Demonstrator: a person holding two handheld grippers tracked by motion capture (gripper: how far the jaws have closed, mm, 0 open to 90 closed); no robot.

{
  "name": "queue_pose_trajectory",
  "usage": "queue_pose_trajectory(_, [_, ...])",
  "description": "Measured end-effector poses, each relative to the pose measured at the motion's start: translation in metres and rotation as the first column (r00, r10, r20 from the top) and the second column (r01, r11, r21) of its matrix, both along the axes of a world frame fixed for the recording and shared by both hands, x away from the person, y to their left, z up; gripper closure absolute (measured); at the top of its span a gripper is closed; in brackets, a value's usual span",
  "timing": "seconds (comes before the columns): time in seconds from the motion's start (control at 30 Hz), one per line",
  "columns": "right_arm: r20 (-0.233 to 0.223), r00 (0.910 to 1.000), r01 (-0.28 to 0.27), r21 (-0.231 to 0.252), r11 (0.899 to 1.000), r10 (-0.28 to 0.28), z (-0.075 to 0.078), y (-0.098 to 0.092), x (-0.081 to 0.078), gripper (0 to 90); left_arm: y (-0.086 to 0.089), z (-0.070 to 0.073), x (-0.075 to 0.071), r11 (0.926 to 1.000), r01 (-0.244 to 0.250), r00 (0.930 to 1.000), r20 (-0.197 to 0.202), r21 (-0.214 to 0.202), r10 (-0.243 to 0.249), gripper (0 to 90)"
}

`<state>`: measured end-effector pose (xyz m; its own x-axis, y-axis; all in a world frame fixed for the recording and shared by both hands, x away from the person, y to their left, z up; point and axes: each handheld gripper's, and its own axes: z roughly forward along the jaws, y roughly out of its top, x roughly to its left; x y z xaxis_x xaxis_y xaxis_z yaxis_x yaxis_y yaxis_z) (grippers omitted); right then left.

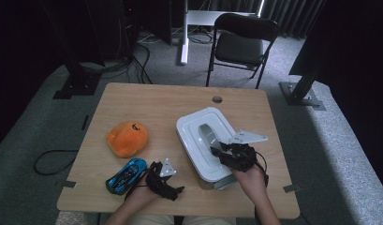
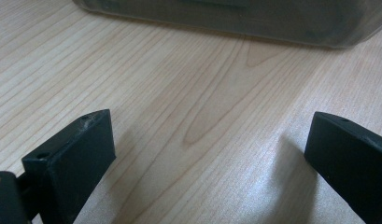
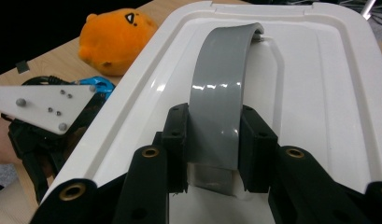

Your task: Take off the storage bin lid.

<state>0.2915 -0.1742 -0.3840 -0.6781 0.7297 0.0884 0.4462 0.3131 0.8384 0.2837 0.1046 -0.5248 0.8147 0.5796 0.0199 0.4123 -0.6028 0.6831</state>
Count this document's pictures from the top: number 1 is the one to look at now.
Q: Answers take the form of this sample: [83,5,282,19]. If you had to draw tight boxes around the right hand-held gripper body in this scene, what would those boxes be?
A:
[218,129,270,173]

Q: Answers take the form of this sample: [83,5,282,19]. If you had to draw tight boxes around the white container lid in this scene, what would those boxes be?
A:
[175,106,243,184]

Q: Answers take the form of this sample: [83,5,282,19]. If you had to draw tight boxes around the person's left hand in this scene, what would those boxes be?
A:
[125,177,164,208]

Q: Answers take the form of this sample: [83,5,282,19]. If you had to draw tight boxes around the small black strip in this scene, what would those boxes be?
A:
[81,114,91,132]

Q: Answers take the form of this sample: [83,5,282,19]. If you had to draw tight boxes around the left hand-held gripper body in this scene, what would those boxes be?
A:
[145,157,185,202]

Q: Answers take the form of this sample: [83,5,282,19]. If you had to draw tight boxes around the clear plastic container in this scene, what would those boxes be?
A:
[197,173,239,191]

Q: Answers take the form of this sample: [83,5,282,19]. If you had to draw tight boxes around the black metal stand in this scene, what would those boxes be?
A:
[279,0,328,112]
[52,0,103,100]

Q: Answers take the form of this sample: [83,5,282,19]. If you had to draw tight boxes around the black folding chair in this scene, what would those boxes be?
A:
[205,12,280,90]

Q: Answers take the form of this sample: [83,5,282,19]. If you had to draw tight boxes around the dark curtain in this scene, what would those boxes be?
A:
[260,0,325,39]

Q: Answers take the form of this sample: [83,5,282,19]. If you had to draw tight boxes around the blue toy car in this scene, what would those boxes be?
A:
[105,157,148,197]

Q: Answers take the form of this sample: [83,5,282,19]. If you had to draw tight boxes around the bundle of black cables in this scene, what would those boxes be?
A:
[79,41,155,85]

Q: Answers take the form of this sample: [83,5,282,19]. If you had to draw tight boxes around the white desk frame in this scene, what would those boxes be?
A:
[179,0,266,67]

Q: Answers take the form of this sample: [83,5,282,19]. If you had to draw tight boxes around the black cable loop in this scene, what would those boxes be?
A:
[33,148,80,176]

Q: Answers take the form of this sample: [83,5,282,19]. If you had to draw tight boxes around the person's beige trousers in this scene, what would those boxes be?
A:
[126,214,238,225]

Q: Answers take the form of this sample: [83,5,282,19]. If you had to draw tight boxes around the orange plush toy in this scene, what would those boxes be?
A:
[106,120,150,159]

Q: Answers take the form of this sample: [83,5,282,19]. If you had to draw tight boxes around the right hand-held gripper cable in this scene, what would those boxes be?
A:
[254,151,271,189]

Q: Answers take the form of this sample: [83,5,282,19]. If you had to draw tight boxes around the person's right hand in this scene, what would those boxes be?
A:
[230,163,269,202]

